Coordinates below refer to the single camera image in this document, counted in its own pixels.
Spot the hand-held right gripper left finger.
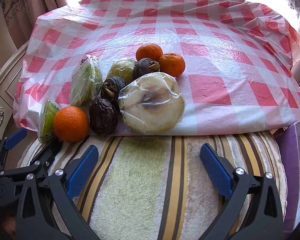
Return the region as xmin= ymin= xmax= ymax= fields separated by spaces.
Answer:
xmin=15 ymin=144 xmax=100 ymax=240

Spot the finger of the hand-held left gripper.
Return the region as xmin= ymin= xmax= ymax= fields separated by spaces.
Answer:
xmin=0 ymin=141 xmax=64 ymax=180
xmin=0 ymin=127 xmax=28 ymax=173

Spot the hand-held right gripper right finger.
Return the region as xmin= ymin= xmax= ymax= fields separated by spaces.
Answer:
xmin=199 ymin=144 xmax=285 ymax=240

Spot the purple cardboard box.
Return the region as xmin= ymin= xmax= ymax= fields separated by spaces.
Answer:
xmin=275 ymin=119 xmax=300 ymax=234

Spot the green pastry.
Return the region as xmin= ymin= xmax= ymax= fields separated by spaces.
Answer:
xmin=69 ymin=54 xmax=103 ymax=107

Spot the dark wrinkled passion fruit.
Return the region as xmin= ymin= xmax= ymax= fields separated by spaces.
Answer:
xmin=89 ymin=98 xmax=118 ymax=136
xmin=100 ymin=76 xmax=127 ymax=104

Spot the plastic-wrapped kiwi half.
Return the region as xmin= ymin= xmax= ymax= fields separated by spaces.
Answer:
xmin=38 ymin=97 xmax=60 ymax=144

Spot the orange mandarin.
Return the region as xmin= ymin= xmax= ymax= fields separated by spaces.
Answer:
xmin=136 ymin=43 xmax=163 ymax=62
xmin=53 ymin=106 xmax=90 ymax=143
xmin=158 ymin=52 xmax=186 ymax=78

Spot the cream carved cabinet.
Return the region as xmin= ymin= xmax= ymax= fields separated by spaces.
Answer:
xmin=0 ymin=40 xmax=29 ymax=150

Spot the small plastic-wrapped green fruit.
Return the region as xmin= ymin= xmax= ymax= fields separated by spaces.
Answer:
xmin=106 ymin=58 xmax=137 ymax=84

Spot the dark round wrapped snack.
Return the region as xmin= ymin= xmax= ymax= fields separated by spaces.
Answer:
xmin=133 ymin=58 xmax=161 ymax=80

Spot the red checkered plastic tablecloth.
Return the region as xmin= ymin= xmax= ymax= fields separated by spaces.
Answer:
xmin=13 ymin=0 xmax=300 ymax=137

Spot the embroidered brown curtain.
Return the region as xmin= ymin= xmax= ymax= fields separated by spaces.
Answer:
xmin=0 ymin=0 xmax=73 ymax=50

